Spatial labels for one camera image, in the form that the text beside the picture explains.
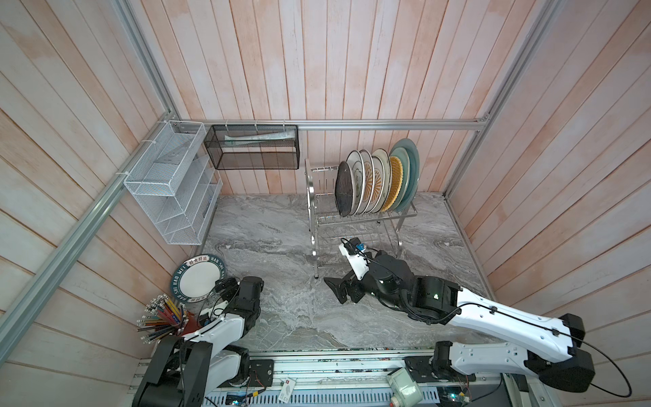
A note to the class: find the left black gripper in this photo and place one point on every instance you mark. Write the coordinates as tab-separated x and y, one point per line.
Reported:
225	283

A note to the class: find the green rim lettered plate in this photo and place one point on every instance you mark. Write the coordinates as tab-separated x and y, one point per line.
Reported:
195	279

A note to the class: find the black mesh wall basket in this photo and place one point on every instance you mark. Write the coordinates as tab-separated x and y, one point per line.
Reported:
253	147

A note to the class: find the white wire wall shelf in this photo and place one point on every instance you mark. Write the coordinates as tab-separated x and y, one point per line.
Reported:
175	184

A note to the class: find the grey green plate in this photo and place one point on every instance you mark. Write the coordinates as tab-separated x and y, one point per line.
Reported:
414	172

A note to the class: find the white plate black clover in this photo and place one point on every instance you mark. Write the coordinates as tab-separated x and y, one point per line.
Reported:
356	165

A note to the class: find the cream floral plate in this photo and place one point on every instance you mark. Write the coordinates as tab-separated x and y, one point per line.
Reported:
386	172

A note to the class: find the light teal flower plate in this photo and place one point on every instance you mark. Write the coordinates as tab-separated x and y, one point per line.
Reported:
402	154

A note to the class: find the orange sunburst plate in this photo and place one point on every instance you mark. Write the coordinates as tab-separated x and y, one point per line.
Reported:
368	183
377	187

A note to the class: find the red pencil holder cup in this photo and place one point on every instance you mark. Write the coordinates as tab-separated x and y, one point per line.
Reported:
165	316

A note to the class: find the dark navy plate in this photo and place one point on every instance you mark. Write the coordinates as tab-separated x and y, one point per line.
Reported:
344	189

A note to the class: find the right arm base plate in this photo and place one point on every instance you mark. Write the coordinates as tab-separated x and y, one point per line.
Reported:
424	369

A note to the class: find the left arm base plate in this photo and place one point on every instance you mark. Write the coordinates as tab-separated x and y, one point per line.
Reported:
256	373

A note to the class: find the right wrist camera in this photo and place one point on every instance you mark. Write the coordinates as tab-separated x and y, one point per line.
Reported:
353	251

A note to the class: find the yellow woven plate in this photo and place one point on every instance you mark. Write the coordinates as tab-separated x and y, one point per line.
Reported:
396	168

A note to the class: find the white green device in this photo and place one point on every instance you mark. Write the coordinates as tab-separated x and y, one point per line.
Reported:
406	392

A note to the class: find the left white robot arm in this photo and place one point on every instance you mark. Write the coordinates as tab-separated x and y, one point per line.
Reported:
185	368

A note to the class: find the steel wire dish rack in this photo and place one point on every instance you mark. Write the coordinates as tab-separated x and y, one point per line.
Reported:
327	227

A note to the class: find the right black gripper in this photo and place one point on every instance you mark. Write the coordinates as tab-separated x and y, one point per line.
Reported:
340	287

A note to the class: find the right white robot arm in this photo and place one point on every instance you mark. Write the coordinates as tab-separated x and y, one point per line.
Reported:
547	348

